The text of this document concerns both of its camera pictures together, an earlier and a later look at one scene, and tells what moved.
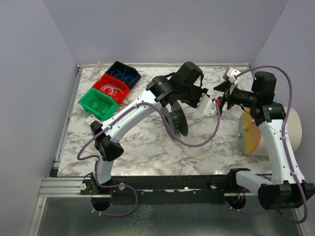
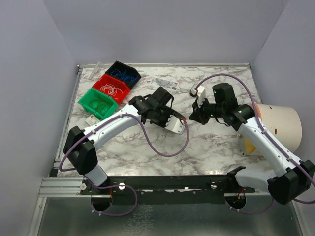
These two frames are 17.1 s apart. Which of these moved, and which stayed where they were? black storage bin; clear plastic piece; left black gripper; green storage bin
Moved: left black gripper
Stayed: clear plastic piece; black storage bin; green storage bin
